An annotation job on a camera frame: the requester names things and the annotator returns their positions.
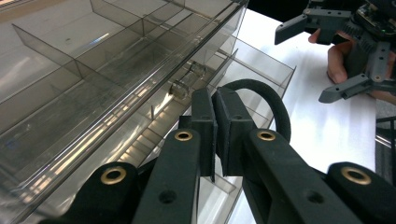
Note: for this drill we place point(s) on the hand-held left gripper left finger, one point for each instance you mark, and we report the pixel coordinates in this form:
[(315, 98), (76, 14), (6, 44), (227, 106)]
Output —
[(204, 124)]

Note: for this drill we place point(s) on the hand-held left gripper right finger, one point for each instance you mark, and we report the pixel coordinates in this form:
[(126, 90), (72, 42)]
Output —
[(233, 124)]

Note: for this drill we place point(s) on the transparent grey plastic drawer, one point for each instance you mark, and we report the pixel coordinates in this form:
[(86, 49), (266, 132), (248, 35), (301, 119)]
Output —
[(180, 90), (258, 71)]

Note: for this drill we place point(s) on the transparent grey drawer box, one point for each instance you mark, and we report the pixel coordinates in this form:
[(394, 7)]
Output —
[(77, 62)]

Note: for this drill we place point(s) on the white board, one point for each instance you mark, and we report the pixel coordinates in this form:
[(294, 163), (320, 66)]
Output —
[(327, 130)]

